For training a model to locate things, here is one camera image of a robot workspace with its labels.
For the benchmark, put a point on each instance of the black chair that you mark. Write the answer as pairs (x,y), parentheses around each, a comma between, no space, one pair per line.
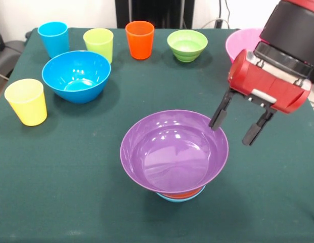
(7,55)

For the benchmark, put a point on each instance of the small blue plastic bowl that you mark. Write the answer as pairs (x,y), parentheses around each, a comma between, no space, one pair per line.
(178,199)

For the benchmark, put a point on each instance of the large blue plastic bowl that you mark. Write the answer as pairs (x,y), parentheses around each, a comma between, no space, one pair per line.
(75,76)

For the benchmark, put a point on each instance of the orange plastic cup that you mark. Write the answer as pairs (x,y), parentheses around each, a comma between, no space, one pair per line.
(139,43)

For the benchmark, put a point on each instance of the dark green tablecloth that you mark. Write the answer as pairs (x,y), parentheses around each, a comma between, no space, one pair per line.
(70,164)

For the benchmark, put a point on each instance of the orange plastic bowl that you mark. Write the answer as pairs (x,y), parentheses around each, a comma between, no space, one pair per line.
(180,195)

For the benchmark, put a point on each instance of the large pink plastic bowl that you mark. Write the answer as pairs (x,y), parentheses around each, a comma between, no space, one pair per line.
(240,43)

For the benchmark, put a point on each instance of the small green plastic bowl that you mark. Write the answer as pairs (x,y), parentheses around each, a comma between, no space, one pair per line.
(187,45)

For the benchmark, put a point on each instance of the black power plug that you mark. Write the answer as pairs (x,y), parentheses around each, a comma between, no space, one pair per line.
(218,23)

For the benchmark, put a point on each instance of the blue plastic cup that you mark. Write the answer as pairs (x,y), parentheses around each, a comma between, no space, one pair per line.
(55,40)

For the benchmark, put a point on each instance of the lime green plastic cup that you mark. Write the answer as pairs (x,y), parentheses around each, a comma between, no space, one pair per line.
(98,43)

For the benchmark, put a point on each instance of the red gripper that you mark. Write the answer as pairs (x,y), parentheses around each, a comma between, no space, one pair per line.
(268,86)

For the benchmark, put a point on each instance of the yellow plastic cup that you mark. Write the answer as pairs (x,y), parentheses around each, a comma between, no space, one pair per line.
(27,106)

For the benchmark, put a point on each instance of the purple plastic bowl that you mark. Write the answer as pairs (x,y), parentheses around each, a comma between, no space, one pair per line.
(172,152)

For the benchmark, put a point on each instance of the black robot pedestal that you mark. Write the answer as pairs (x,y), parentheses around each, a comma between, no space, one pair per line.
(156,15)

